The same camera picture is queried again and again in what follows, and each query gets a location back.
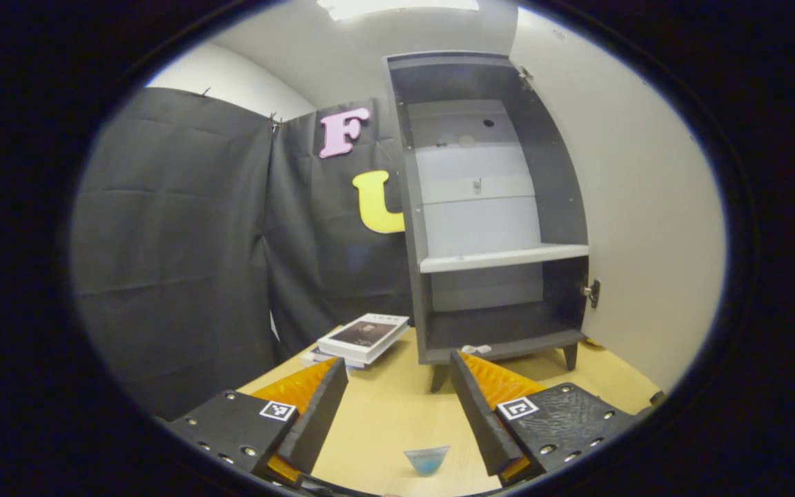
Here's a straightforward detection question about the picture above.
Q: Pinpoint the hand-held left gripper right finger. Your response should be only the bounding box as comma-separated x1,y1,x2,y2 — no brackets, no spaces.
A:
449,350,636,486

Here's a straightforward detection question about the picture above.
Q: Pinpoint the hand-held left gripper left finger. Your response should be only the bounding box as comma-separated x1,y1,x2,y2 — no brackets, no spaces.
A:
166,357,349,484

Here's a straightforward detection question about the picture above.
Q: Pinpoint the white blue tube bottle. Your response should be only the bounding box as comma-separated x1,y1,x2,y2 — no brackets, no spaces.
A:
403,445,451,477

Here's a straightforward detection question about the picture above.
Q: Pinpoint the grey cabinet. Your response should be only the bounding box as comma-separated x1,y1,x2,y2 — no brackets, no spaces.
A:
385,50,602,394

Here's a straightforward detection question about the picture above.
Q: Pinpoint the grey cabinet door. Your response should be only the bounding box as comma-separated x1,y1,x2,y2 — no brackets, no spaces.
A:
508,7,726,394

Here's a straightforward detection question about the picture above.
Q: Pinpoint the white blue book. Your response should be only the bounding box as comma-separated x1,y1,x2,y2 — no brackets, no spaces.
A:
300,345,367,370

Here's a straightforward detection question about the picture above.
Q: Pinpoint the white portrait cover book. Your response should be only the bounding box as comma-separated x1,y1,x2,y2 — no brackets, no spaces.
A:
317,313,411,364

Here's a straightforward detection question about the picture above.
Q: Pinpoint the black backdrop cloth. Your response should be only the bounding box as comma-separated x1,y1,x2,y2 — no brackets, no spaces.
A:
70,86,426,422

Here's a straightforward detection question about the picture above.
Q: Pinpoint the ceiling light panel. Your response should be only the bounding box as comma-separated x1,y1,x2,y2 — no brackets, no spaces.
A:
318,0,481,20

